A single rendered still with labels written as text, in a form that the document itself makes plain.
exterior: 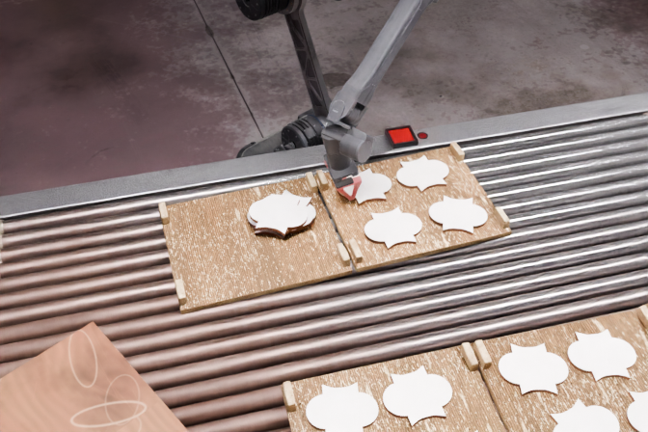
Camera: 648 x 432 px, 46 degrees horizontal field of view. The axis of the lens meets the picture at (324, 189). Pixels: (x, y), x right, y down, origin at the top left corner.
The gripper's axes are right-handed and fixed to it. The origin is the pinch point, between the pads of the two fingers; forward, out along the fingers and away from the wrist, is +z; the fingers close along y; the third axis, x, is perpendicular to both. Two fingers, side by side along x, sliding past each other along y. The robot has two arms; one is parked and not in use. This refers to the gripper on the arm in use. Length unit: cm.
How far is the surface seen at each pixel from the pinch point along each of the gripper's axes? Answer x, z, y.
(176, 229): 44.3, -7.3, -0.7
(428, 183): -20.8, 5.0, -3.8
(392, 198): -10.3, 4.0, -5.2
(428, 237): -13.7, 5.3, -21.1
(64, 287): 72, -11, -11
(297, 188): 12.1, -1.0, 5.3
